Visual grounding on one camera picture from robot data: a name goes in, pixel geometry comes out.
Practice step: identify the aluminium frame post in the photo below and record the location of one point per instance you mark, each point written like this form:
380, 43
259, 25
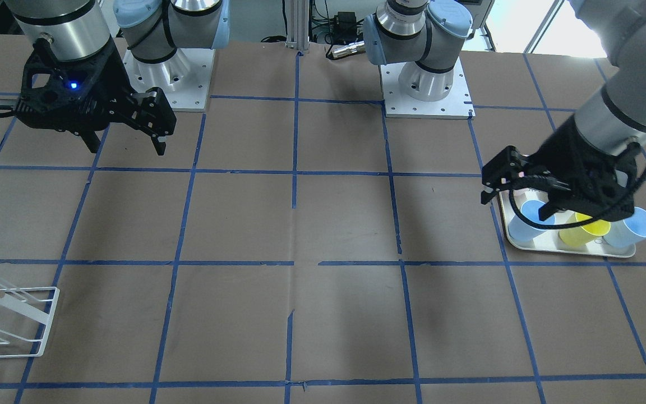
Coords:
297, 20

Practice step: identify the yellow plastic cup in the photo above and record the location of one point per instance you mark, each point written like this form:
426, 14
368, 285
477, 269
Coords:
580, 236

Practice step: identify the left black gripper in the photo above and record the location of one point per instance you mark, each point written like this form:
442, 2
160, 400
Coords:
565, 150

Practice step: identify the beige plastic tray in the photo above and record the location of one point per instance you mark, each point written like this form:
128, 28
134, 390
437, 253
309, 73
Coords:
525, 237

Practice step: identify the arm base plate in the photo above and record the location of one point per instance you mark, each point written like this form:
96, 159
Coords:
411, 92
185, 78

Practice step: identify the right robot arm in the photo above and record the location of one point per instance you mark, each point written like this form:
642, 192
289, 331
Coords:
153, 30

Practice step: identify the pale blue ikea cup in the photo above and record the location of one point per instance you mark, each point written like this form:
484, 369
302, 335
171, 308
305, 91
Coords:
628, 231

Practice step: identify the white wire cup rack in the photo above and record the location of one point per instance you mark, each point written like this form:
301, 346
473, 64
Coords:
26, 319

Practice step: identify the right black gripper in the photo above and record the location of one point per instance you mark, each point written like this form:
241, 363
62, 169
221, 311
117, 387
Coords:
109, 77

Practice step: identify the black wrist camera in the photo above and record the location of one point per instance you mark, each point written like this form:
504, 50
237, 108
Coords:
595, 184
62, 96

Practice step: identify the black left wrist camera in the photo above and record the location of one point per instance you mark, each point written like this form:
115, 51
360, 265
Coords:
595, 184

